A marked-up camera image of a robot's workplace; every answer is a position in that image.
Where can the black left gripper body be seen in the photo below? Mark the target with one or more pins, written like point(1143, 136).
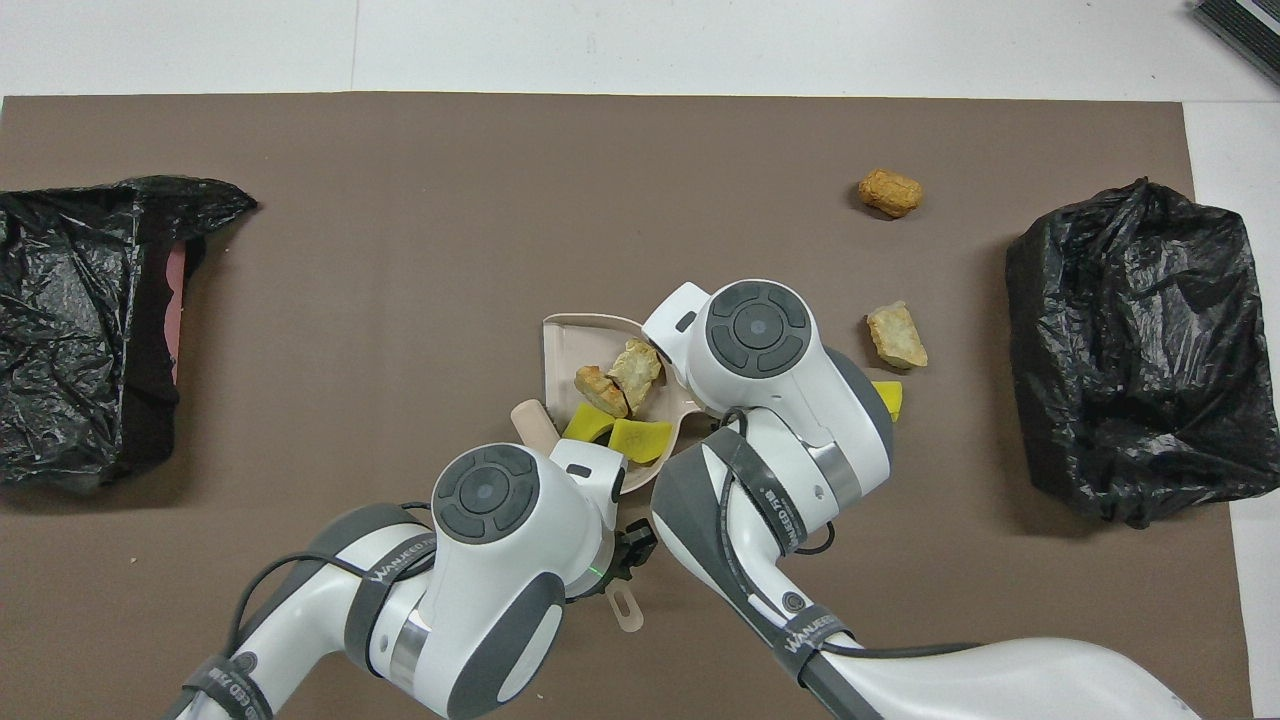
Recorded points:
point(630, 555)

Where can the yellow sponge piece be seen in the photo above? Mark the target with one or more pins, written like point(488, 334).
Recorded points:
point(890, 400)
point(587, 420)
point(640, 440)

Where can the striped orange croissant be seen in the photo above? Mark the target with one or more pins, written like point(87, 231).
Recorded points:
point(598, 388)

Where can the pale bread chunk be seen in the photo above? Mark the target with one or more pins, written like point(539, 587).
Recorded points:
point(896, 335)
point(637, 370)

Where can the beige plastic dustpan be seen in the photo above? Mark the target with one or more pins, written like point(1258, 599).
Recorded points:
point(570, 350)

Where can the brown fried nugget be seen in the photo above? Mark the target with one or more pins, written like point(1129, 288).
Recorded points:
point(890, 192)

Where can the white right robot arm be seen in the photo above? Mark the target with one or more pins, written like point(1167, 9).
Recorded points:
point(780, 400)

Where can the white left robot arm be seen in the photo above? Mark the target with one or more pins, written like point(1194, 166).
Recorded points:
point(500, 600)

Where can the pink plastic bin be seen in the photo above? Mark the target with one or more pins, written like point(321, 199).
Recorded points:
point(176, 300)

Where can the black trash bag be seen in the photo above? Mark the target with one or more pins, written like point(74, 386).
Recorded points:
point(1130, 350)
point(70, 300)

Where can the brown table mat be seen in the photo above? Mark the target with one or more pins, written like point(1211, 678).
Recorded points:
point(400, 200)

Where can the dark ribbed device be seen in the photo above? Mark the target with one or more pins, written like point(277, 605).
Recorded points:
point(1250, 25)

